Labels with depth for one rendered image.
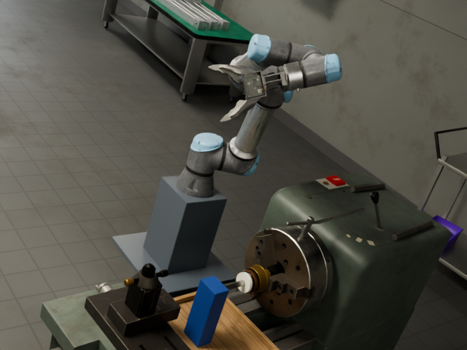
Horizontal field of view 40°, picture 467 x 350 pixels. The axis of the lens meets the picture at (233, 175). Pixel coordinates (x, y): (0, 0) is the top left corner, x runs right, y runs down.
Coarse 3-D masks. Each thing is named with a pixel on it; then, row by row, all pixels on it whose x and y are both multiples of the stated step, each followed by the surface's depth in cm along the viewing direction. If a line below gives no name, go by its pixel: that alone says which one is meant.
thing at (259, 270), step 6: (246, 270) 212; (252, 270) 213; (258, 270) 212; (264, 270) 213; (252, 276) 210; (258, 276) 211; (264, 276) 212; (252, 282) 209; (258, 282) 211; (264, 282) 212; (252, 288) 210; (258, 288) 212; (264, 288) 214
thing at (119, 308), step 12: (120, 300) 195; (168, 300) 202; (108, 312) 194; (120, 312) 190; (132, 312) 192; (156, 312) 195; (168, 312) 198; (120, 324) 189; (132, 324) 189; (144, 324) 193; (156, 324) 197
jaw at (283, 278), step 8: (272, 280) 212; (280, 280) 213; (288, 280) 214; (272, 288) 213; (280, 288) 212; (288, 288) 212; (296, 288) 210; (304, 288) 212; (312, 288) 213; (296, 296) 210; (304, 296) 212
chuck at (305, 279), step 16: (256, 240) 227; (288, 240) 215; (304, 240) 216; (288, 256) 216; (304, 256) 211; (320, 256) 215; (288, 272) 217; (304, 272) 211; (320, 272) 214; (320, 288) 215; (272, 304) 224; (288, 304) 218; (304, 304) 213
